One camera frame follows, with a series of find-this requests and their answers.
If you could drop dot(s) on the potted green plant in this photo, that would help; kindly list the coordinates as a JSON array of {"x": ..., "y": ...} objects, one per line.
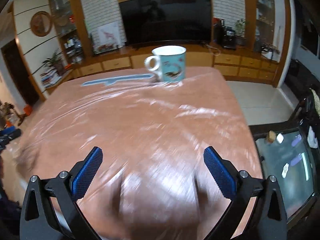
[{"x": 55, "y": 61}]

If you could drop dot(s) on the black coffee machine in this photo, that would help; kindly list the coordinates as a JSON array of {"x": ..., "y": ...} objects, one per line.
[{"x": 224, "y": 36}]

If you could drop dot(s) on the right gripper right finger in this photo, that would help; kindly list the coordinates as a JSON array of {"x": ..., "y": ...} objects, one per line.
[{"x": 268, "y": 217}]

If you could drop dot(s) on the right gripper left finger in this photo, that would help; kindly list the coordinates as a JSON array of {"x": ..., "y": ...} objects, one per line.
[{"x": 49, "y": 208}]

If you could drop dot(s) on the black television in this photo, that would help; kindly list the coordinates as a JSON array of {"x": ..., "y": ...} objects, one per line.
[{"x": 151, "y": 21}]

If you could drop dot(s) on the glass side table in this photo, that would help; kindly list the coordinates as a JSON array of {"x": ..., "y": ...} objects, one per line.
[{"x": 285, "y": 153}]

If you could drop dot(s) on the round wall plaque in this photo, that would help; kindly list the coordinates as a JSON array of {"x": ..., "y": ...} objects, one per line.
[{"x": 41, "y": 23}]

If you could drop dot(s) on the teal floral mug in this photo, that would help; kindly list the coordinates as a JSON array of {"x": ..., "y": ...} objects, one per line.
[{"x": 167, "y": 63}]

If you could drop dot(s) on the wooden drawer cabinet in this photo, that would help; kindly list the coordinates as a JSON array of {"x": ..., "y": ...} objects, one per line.
[{"x": 234, "y": 65}]

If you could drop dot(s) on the stack of books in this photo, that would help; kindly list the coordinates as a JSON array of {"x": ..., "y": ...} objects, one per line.
[{"x": 50, "y": 78}]

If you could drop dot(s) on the giraffe picture frame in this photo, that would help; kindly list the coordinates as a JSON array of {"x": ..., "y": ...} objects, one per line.
[{"x": 109, "y": 38}]

